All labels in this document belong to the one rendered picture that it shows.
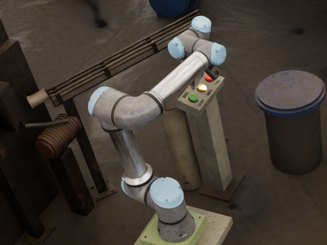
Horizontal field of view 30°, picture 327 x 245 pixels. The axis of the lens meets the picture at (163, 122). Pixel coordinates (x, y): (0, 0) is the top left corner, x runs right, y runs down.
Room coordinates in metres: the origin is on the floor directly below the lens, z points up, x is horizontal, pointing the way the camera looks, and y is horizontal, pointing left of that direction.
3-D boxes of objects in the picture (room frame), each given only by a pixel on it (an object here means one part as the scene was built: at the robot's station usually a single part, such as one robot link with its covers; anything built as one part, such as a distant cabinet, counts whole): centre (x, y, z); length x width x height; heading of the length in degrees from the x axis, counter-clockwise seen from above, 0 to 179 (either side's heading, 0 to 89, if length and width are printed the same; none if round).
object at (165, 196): (1.64, 0.06, 0.52); 0.13 x 0.12 x 0.14; 38
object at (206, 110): (2.16, -0.20, 0.31); 0.24 x 0.16 x 0.62; 139
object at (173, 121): (2.23, -0.05, 0.26); 0.12 x 0.12 x 0.52
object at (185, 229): (1.64, 0.06, 0.40); 0.15 x 0.15 x 0.10
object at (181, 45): (1.95, -0.16, 0.95); 0.11 x 0.11 x 0.08; 38
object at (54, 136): (2.28, 0.48, 0.27); 0.22 x 0.13 x 0.53; 139
